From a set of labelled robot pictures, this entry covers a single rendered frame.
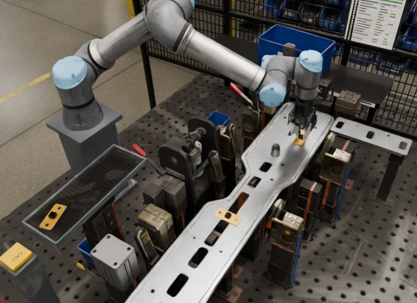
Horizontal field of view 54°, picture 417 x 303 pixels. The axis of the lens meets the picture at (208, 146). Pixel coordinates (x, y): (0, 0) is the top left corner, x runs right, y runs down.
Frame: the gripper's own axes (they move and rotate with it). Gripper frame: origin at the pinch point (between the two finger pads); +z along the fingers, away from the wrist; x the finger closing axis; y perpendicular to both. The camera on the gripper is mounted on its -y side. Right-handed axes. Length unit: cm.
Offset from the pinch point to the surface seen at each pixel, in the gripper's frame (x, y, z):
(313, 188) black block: 13.5, 20.4, 2.8
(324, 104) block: -0.8, -25.5, 2.6
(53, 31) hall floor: -344, -138, 106
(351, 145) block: 17.1, -8.3, 4.3
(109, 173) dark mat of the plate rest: -37, 62, -15
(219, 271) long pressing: 3, 64, 1
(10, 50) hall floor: -352, -86, 105
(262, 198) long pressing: 1.3, 34.2, 1.6
